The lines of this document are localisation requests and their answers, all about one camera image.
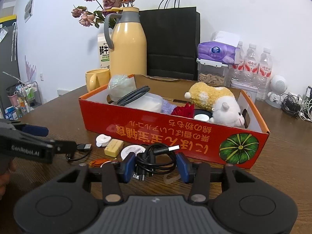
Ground clear plastic clip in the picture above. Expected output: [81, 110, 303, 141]
[163, 174, 181, 184]

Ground short black usb cable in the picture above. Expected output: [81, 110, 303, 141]
[66, 143, 93, 163]

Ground red fabric rose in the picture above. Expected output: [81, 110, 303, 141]
[171, 103, 195, 118]

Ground purple fabric pouch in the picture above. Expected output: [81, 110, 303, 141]
[161, 99, 177, 115]

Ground translucent plastic box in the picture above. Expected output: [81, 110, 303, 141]
[125, 92, 164, 113]

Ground yellow white plush sheep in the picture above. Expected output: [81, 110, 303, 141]
[184, 82, 245, 127]

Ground iridescent plastic bag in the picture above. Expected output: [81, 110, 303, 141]
[108, 74, 137, 101]

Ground white bottle cap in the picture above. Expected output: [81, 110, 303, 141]
[194, 113, 210, 122]

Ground dark blue zip case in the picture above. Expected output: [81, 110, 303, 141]
[194, 109, 212, 118]

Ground person left hand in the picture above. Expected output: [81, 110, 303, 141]
[0, 161, 16, 199]

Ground round white tin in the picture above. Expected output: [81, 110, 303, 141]
[121, 145, 145, 160]

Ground yellow eraser block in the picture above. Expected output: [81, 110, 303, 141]
[104, 139, 124, 158]

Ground small orange object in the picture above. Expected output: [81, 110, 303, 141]
[88, 158, 116, 168]

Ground red cardboard box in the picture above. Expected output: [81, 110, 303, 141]
[79, 74, 269, 168]

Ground yellow mug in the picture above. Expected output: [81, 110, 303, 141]
[85, 68, 111, 92]

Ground clear snack container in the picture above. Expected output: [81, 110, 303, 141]
[197, 58, 229, 87]

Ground white tin box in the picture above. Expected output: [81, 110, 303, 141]
[230, 79, 258, 102]

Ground white milk carton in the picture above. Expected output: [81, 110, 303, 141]
[97, 33, 110, 69]

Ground water bottle left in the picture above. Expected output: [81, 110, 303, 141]
[229, 41, 245, 82]

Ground water bottle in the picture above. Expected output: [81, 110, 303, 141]
[243, 43, 259, 85]
[229, 41, 245, 82]
[255, 48, 273, 101]

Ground water bottle middle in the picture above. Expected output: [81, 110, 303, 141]
[243, 43, 259, 85]

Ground purple tissue pack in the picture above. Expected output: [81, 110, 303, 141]
[197, 31, 240, 65]

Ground white robot toy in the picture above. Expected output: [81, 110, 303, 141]
[265, 75, 288, 109]

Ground yellow thermos jug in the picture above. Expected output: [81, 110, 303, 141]
[104, 7, 147, 76]

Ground water bottle right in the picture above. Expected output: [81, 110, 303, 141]
[255, 48, 273, 101]

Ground black paper bag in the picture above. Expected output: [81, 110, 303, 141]
[140, 5, 200, 80]

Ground dried pink flower bouquet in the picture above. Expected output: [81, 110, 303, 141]
[71, 0, 135, 28]

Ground wire shelf with items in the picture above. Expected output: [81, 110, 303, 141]
[1, 71, 43, 121]

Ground tangled charger cables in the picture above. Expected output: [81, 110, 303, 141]
[280, 85, 312, 123]

